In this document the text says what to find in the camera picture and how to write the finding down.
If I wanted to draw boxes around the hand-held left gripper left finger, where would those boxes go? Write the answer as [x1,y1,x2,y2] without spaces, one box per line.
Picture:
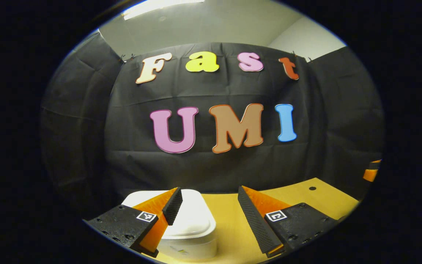
[86,187,183,258]

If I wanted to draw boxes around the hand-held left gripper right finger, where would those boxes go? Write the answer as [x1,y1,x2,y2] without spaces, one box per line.
[238,186,340,258]

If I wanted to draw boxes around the white desktop garbage bin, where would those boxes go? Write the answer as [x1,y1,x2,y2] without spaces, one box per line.
[121,189,218,261]

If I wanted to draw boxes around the wooden desktop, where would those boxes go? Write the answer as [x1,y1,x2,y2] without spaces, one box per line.
[152,178,360,264]

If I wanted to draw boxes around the black backdrop cloth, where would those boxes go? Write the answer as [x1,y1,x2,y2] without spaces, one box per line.
[40,31,385,220]

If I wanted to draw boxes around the ceiling light panel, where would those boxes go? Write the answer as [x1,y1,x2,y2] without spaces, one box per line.
[122,0,205,21]

